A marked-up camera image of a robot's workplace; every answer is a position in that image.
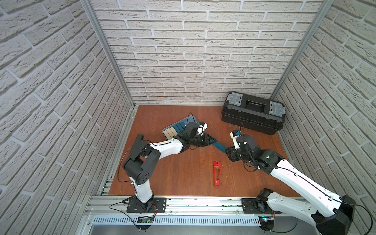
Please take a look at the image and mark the red pliers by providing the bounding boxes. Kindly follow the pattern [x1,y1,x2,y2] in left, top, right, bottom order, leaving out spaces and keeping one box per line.
[213,161,221,186]

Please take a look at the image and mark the blue plastic storage tray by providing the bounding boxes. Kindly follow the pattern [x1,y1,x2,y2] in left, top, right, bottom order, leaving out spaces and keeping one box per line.
[163,115,199,131]

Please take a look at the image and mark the teal pliers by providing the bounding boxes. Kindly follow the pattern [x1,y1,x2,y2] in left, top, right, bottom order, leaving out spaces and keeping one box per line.
[174,124,182,133]
[212,141,227,153]
[176,122,186,132]
[178,121,188,129]

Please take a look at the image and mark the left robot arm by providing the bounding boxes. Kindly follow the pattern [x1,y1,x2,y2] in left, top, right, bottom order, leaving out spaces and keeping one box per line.
[122,121,217,212]

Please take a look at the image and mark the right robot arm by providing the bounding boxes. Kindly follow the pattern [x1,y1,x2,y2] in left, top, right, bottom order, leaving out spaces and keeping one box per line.
[226,130,355,235]

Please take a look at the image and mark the black plastic toolbox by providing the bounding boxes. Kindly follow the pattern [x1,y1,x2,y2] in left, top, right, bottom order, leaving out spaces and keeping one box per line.
[221,91,286,135]

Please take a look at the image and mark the black flat bar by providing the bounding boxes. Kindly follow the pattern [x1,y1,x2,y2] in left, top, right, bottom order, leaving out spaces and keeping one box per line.
[134,134,144,144]

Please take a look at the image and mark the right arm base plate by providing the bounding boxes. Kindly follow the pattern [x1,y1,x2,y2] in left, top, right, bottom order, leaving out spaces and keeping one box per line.
[241,198,272,214]

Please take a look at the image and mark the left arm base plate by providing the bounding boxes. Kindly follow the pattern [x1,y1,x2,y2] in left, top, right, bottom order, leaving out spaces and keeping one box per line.
[127,197,167,213]

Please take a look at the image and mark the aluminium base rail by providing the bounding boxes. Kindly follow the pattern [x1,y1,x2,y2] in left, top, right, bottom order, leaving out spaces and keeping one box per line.
[79,195,327,227]

